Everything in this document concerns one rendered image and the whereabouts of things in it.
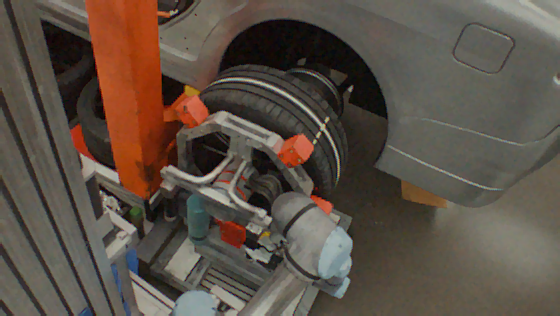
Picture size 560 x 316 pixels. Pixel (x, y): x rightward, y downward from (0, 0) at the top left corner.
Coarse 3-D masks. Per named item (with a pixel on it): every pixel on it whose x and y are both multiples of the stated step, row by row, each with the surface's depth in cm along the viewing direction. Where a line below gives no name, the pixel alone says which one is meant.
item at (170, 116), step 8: (184, 96) 232; (176, 104) 228; (168, 112) 217; (168, 120) 201; (176, 120) 207; (168, 128) 203; (176, 128) 211; (168, 136) 207; (176, 136) 214; (168, 144) 210; (176, 144) 213; (168, 152) 209; (176, 152) 216; (168, 160) 212; (176, 160) 220
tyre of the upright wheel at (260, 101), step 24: (240, 72) 177; (264, 72) 175; (216, 96) 169; (240, 96) 165; (264, 96) 166; (312, 96) 173; (264, 120) 164; (288, 120) 162; (312, 120) 168; (336, 120) 178; (312, 144) 165; (336, 144) 177; (312, 168) 170; (336, 168) 179; (312, 192) 179
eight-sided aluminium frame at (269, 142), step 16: (224, 112) 166; (192, 128) 172; (208, 128) 168; (224, 128) 164; (240, 128) 162; (256, 128) 163; (192, 144) 186; (256, 144) 161; (272, 144) 159; (192, 160) 194; (288, 176) 166; (304, 176) 168; (304, 192) 167; (240, 224) 201; (272, 224) 190
